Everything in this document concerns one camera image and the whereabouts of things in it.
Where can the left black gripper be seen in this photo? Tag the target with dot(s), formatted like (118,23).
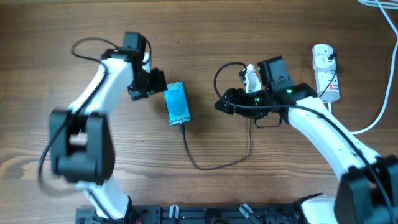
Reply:
(159,84)

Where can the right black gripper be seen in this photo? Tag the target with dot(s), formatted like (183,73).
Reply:
(232,94)

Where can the blue screen smartphone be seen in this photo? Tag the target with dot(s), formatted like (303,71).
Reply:
(176,103)

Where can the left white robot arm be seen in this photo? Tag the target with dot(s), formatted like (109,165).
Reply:
(80,146)

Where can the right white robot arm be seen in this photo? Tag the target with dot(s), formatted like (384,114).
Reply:
(367,191)

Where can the white charger plug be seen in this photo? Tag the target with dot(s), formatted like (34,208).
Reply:
(323,63)

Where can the white power strip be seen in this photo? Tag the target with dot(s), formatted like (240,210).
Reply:
(328,89)

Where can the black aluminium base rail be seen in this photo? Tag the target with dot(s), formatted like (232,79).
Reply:
(274,213)

